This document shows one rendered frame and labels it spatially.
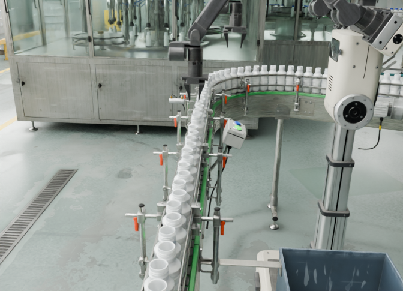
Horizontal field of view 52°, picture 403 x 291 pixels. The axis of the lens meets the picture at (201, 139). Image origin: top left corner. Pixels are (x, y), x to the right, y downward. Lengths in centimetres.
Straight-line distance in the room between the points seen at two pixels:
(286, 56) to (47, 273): 482
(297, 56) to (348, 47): 481
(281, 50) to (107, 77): 286
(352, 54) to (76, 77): 362
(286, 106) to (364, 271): 173
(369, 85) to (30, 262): 225
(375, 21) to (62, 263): 225
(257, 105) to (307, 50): 377
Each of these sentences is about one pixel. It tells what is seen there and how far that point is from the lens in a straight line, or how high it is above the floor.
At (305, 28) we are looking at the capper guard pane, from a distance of 653.
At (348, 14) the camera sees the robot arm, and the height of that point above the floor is 158.
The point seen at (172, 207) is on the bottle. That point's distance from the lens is 102.
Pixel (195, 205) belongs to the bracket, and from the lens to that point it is 112.
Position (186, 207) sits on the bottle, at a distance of 109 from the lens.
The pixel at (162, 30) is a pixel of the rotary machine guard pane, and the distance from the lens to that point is 458.
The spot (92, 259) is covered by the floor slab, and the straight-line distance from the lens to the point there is 287.
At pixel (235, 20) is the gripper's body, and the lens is 198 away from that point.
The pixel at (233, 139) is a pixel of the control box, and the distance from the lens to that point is 171.
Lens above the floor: 167
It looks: 21 degrees down
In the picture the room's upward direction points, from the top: 1 degrees clockwise
